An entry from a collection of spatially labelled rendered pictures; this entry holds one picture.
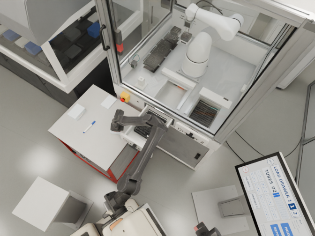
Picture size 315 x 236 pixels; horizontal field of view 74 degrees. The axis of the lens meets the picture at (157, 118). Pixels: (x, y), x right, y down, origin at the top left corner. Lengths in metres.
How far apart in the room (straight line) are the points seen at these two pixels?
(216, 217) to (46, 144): 2.08
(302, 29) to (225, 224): 2.02
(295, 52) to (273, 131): 2.24
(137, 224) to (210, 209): 1.52
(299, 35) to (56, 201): 1.69
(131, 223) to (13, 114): 2.47
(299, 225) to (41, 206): 1.64
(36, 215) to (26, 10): 1.32
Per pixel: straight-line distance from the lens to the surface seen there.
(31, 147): 2.87
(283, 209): 1.52
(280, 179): 1.50
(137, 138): 1.69
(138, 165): 1.13
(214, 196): 2.49
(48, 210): 1.78
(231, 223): 2.52
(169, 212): 2.42
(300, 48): 0.92
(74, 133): 1.88
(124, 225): 1.02
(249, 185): 1.57
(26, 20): 1.55
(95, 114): 1.91
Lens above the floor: 2.40
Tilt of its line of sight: 63 degrees down
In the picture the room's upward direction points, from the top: 6 degrees clockwise
